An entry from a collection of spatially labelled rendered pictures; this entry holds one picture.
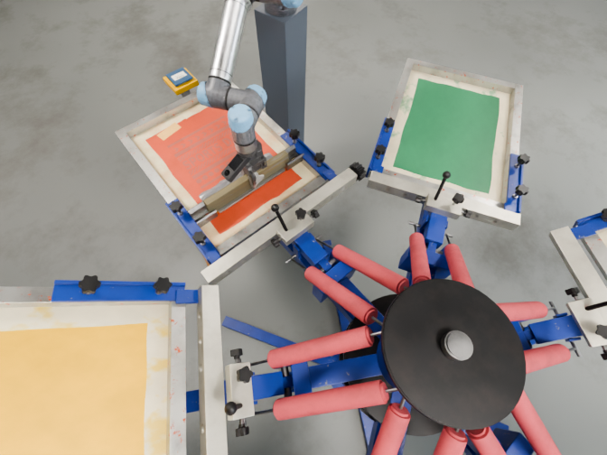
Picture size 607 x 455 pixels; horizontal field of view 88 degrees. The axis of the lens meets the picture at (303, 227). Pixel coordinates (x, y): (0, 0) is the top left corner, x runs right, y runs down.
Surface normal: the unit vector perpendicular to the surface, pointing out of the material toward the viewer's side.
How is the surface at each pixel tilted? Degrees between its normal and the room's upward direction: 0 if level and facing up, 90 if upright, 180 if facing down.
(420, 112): 0
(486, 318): 0
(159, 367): 32
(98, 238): 0
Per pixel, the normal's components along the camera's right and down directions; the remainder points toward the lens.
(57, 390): 0.54, -0.46
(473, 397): 0.02, -0.45
